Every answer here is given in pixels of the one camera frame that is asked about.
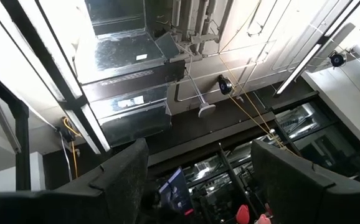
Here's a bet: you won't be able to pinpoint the metal air duct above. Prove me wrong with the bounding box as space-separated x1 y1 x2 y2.
73 0 187 149

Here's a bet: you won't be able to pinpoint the white pendant ceiling fixture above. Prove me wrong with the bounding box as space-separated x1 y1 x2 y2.
184 67 217 119

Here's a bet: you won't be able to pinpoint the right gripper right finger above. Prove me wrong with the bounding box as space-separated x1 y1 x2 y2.
250 139 360 224

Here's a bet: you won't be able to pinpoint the computer monitor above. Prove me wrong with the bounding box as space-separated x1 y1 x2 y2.
158 166 196 216

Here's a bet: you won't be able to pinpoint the black metal rig frame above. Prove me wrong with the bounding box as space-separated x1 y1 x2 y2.
0 63 32 191

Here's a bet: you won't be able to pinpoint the grey ceiling pipes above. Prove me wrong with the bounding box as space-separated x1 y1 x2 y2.
169 0 221 62

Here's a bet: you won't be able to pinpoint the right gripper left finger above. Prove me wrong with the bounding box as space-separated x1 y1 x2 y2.
0 139 150 224

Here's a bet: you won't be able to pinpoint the black ceiling cable reel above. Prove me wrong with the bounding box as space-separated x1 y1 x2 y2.
328 51 348 68
217 73 234 96

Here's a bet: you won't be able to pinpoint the red artificial tulip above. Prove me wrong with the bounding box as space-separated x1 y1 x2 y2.
235 204 250 224

